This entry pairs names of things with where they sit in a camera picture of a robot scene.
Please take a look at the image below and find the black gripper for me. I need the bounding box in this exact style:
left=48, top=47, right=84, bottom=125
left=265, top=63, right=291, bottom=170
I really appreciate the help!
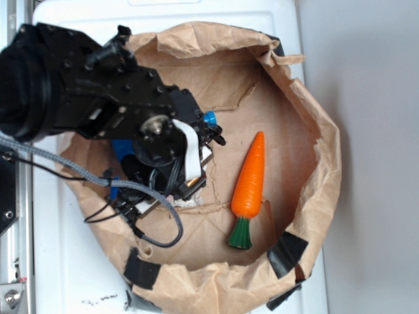
left=119, top=130, right=226, bottom=201

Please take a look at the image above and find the white paper ball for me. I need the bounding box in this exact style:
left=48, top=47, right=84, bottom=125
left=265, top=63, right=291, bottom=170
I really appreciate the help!
left=166, top=193, right=204, bottom=208

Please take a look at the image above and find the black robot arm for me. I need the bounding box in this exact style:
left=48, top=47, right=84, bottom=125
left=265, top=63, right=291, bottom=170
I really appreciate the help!
left=1, top=24, right=225, bottom=201

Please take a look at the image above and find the orange toy carrot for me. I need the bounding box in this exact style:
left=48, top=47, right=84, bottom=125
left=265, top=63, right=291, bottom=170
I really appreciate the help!
left=228, top=131, right=265, bottom=249

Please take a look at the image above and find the brown paper bag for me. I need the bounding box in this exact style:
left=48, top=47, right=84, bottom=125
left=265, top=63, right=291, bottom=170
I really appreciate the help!
left=55, top=21, right=342, bottom=314

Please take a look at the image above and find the white ribbon cable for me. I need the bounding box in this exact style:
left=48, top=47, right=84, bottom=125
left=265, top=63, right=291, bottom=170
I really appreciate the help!
left=172, top=118, right=202, bottom=183

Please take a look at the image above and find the grey braided cable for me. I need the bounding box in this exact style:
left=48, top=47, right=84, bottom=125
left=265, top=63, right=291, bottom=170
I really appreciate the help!
left=0, top=135, right=184, bottom=248

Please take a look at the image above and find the aluminium rail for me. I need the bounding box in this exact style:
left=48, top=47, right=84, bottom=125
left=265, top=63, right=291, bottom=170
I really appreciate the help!
left=0, top=0, right=35, bottom=314

